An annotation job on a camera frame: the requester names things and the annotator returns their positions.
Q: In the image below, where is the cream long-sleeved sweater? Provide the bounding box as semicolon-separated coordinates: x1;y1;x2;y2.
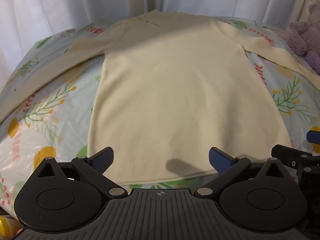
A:
0;9;320;185

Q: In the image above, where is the floral bed sheet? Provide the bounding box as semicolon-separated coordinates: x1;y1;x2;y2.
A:
0;15;320;217

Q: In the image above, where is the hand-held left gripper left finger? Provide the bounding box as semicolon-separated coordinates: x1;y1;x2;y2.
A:
37;147;128;198

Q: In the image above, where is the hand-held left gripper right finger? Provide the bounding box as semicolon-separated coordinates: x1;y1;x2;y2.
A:
195;147;285;198

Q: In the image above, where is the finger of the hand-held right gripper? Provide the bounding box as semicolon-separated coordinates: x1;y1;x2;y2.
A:
306;130;320;145
271;144;320;188

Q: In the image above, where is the cream curtain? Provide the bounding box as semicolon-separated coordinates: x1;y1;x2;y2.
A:
287;0;313;23

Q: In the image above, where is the white sheer curtain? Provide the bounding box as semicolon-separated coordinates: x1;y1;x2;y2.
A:
0;0;309;63

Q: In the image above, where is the yellow plastic object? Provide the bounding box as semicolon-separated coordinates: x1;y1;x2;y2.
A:
0;216;13;236

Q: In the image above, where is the purple plush toy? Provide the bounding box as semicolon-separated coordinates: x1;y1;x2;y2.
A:
285;2;320;74

